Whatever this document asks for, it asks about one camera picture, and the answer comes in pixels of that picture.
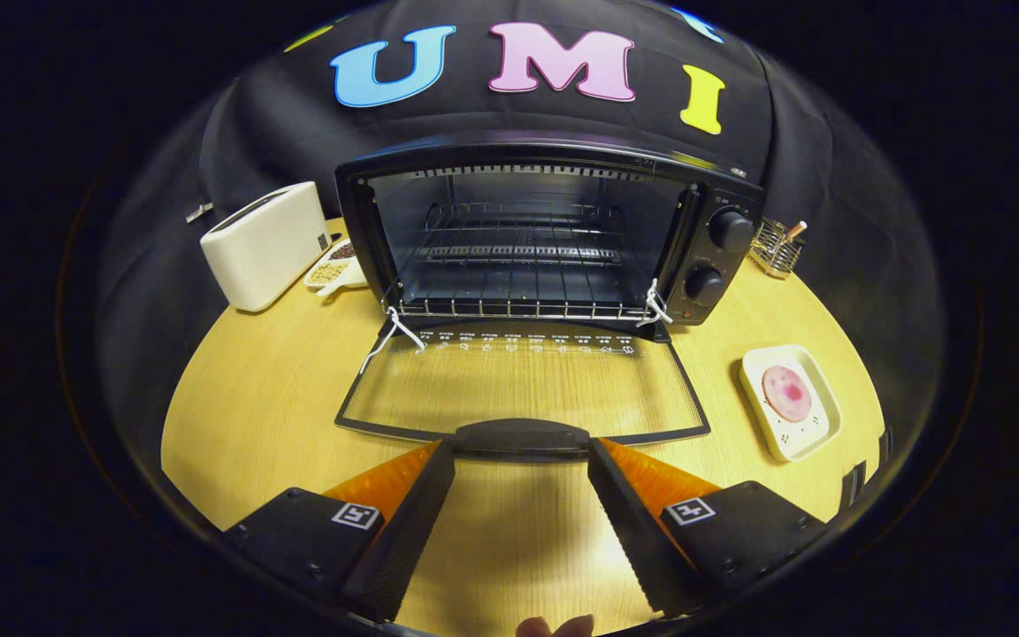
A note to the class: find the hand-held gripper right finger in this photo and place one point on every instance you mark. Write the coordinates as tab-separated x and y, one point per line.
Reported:
633	531

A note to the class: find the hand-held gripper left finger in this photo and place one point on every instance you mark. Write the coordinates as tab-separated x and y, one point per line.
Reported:
403	540

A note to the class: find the cream square plate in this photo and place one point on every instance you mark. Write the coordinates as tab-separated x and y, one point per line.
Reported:
808	435

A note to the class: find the pink ham slice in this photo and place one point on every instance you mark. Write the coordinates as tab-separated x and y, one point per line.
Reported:
785	394

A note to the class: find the black toaster oven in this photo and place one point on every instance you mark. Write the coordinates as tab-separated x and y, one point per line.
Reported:
722	261

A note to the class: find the white bread toaster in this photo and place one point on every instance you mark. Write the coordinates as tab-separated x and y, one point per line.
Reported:
262	248

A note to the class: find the white divided snack dish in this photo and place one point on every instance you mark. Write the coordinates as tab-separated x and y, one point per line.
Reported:
333	270

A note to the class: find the small metal clip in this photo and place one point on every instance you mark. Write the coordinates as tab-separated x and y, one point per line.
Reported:
199	212

